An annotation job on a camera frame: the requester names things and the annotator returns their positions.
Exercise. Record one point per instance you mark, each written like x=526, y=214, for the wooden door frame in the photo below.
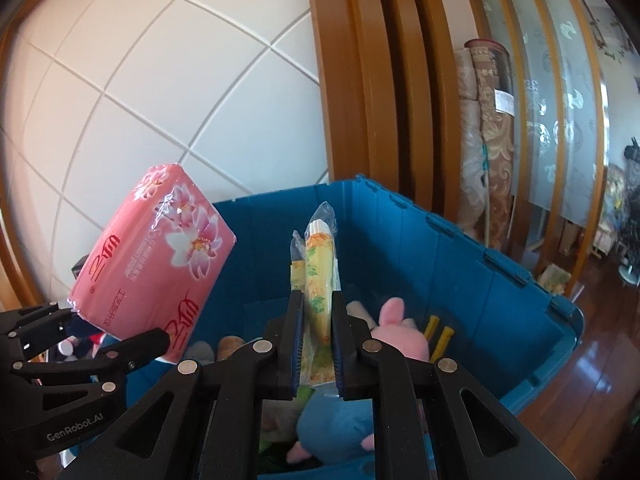
x=360, y=85

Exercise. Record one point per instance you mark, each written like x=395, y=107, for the covered standing fan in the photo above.
x=631, y=200

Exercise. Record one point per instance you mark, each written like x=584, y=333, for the black printed box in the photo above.
x=80, y=266

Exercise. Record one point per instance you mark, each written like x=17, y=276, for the yellow floral packet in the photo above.
x=320, y=280

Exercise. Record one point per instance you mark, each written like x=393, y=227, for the yellow plastic stick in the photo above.
x=442, y=342
x=430, y=325

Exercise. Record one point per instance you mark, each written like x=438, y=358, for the pink floral tissue pack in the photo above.
x=150, y=250

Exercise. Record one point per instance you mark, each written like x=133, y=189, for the thin stick with green tip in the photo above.
x=486, y=200

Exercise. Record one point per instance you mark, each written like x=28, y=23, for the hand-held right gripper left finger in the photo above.
x=296, y=345

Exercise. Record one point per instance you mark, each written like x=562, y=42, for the frosted glass wooden partition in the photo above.
x=550, y=110

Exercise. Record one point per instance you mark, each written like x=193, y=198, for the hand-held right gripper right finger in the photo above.
x=337, y=350

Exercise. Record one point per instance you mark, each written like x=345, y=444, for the pink pig plush blue outfit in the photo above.
x=400, y=335

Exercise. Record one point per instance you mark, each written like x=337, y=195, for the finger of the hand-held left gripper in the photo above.
x=140, y=345
x=30, y=325

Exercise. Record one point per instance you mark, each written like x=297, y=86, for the curved wooden frame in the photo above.
x=20, y=270

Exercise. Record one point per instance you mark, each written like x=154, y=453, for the brown patterned rolled carpet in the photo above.
x=500, y=170

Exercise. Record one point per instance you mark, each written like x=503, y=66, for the pale rolled carpet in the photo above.
x=470, y=160

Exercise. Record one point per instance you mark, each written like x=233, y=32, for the blue plastic storage bin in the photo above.
x=450, y=280

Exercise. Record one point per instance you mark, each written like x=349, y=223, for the grey plush toy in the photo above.
x=197, y=352

